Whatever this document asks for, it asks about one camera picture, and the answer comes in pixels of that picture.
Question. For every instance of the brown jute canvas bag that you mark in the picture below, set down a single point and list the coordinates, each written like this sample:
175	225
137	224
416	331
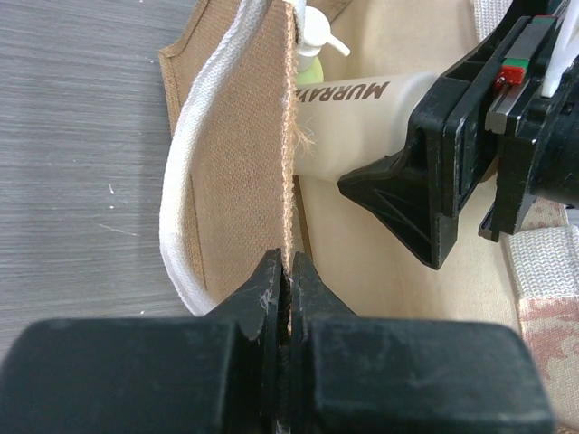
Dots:
376	255

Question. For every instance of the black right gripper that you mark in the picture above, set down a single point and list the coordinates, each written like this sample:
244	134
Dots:
519	107

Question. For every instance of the cream white bottle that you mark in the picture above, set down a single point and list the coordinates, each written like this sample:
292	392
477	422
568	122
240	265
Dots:
352	123

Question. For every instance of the yellow pump dispenser bottle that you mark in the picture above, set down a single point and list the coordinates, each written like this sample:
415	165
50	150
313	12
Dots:
316	35

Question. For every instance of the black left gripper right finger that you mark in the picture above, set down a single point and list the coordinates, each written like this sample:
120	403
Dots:
353	374

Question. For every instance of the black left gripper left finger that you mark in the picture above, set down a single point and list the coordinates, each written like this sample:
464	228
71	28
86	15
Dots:
210	374

